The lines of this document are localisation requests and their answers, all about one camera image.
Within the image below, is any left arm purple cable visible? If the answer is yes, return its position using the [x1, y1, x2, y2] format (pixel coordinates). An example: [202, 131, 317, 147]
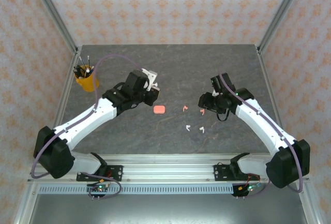
[30, 54, 144, 201]

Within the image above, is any grey slotted cable duct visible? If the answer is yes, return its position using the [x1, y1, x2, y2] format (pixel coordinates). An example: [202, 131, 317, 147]
[38, 185, 261, 195]

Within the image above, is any aluminium frame post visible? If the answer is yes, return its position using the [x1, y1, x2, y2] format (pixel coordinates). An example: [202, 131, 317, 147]
[257, 0, 303, 54]
[296, 182, 323, 224]
[27, 0, 79, 54]
[14, 182, 39, 224]

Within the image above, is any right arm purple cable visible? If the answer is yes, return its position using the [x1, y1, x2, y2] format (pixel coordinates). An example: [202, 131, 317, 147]
[218, 73, 305, 199]

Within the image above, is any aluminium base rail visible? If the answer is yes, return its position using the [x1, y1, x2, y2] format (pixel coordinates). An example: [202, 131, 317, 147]
[27, 153, 311, 184]

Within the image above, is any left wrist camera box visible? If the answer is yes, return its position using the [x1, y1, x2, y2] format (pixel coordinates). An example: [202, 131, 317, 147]
[141, 68, 160, 92]

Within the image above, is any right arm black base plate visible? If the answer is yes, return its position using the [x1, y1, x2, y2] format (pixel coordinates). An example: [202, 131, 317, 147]
[214, 163, 259, 182]

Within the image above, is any grey metal panel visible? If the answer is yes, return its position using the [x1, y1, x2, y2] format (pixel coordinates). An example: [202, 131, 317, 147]
[28, 194, 311, 224]

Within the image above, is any yellow metal pen bucket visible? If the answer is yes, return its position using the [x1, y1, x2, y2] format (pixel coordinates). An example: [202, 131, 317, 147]
[74, 65, 100, 93]

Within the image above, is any aluminium table side rail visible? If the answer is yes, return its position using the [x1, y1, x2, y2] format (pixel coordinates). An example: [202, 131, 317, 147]
[41, 49, 81, 164]
[255, 47, 296, 162]

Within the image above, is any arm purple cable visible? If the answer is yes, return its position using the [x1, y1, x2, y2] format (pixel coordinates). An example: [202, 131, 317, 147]
[218, 73, 305, 199]
[30, 54, 144, 201]

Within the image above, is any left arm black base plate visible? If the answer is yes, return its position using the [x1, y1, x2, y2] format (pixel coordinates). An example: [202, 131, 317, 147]
[76, 165, 124, 182]

